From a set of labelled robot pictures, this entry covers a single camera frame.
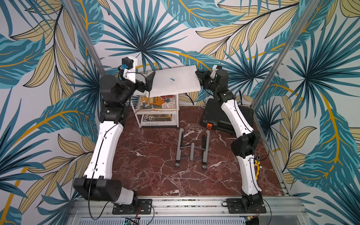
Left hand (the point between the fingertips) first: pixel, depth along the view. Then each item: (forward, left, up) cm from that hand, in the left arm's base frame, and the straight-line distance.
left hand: (145, 68), depth 60 cm
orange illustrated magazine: (+13, 0, -33) cm, 35 cm away
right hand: (+13, -15, -11) cm, 23 cm away
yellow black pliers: (-20, -65, -52) cm, 85 cm away
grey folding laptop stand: (-10, -32, -44) cm, 55 cm away
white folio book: (+11, 0, -48) cm, 50 cm away
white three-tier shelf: (+6, 0, -34) cm, 34 cm away
